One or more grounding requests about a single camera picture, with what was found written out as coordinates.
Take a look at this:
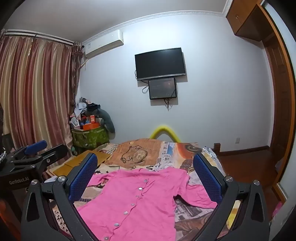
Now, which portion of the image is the pile of clothes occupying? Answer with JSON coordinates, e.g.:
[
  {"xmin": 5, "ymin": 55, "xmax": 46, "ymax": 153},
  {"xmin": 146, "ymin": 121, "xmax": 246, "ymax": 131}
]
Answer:
[{"xmin": 69, "ymin": 96, "xmax": 102, "ymax": 127}]

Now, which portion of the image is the printed bed sheet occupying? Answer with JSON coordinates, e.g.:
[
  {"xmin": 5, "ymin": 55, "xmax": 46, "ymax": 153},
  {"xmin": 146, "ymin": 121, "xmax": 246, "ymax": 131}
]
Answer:
[{"xmin": 44, "ymin": 138, "xmax": 241, "ymax": 241}]

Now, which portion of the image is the striped pink curtain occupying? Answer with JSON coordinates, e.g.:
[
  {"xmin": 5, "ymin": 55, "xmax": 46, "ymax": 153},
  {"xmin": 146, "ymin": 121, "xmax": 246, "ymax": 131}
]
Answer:
[{"xmin": 0, "ymin": 29, "xmax": 82, "ymax": 163}]

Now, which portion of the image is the white air conditioner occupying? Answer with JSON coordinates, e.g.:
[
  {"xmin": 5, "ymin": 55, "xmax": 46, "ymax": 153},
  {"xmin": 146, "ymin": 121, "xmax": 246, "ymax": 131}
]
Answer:
[{"xmin": 81, "ymin": 29, "xmax": 124, "ymax": 59}]

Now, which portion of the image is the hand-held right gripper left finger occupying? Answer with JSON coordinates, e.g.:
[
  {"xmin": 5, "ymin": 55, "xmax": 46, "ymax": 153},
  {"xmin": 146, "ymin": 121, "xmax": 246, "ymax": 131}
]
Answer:
[{"xmin": 20, "ymin": 152, "xmax": 100, "ymax": 241}]

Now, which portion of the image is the yellow foam tube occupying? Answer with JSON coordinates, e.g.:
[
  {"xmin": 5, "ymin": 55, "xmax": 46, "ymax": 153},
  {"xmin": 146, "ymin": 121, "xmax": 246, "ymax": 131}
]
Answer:
[{"xmin": 150, "ymin": 125, "xmax": 182, "ymax": 143}]

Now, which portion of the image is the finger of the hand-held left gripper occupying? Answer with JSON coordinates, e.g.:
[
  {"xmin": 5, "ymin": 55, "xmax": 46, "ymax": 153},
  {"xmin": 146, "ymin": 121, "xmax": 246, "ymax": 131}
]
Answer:
[
  {"xmin": 35, "ymin": 144, "xmax": 73, "ymax": 173},
  {"xmin": 9, "ymin": 140, "xmax": 48, "ymax": 163}
]

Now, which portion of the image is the curtain rod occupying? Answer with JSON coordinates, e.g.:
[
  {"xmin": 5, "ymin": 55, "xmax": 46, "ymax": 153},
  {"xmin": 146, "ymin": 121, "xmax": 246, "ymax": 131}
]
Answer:
[{"xmin": 0, "ymin": 29, "xmax": 80, "ymax": 46}]

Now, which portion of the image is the black wall television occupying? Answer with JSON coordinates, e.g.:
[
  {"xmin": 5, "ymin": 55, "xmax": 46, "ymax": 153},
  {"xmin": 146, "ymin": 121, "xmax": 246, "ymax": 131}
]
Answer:
[{"xmin": 135, "ymin": 47, "xmax": 187, "ymax": 81}]

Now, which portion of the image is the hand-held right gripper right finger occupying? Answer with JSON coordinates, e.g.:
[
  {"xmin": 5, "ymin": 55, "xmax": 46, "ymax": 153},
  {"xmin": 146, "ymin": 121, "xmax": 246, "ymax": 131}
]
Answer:
[{"xmin": 193, "ymin": 153, "xmax": 271, "ymax": 241}]

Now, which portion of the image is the orange box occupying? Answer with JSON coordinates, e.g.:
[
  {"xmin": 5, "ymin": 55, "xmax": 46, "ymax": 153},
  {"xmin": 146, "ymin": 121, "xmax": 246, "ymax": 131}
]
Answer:
[{"xmin": 80, "ymin": 123, "xmax": 100, "ymax": 131}]

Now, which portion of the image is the green storage bag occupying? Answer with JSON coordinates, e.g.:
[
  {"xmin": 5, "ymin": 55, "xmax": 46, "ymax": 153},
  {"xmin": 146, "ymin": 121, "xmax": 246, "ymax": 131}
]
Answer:
[{"xmin": 71, "ymin": 126, "xmax": 110, "ymax": 149}]

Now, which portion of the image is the pink buttoned cardigan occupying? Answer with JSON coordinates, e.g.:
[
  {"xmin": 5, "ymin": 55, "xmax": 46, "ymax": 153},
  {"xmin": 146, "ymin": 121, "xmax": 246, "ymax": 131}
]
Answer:
[{"xmin": 76, "ymin": 167, "xmax": 218, "ymax": 241}]

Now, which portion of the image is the wooden door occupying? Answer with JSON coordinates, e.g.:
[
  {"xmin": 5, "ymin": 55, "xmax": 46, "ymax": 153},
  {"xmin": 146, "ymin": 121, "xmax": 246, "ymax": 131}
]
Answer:
[{"xmin": 261, "ymin": 5, "xmax": 296, "ymax": 202}]

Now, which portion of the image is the wooden overhead cabinet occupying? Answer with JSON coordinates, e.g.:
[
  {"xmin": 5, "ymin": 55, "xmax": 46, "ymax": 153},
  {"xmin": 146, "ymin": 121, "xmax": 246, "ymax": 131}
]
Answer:
[{"xmin": 225, "ymin": 0, "xmax": 275, "ymax": 42}]

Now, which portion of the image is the small black wall monitor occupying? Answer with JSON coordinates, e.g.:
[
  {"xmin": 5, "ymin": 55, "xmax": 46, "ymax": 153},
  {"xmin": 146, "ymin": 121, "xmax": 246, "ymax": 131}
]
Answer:
[{"xmin": 148, "ymin": 77, "xmax": 177, "ymax": 100}]

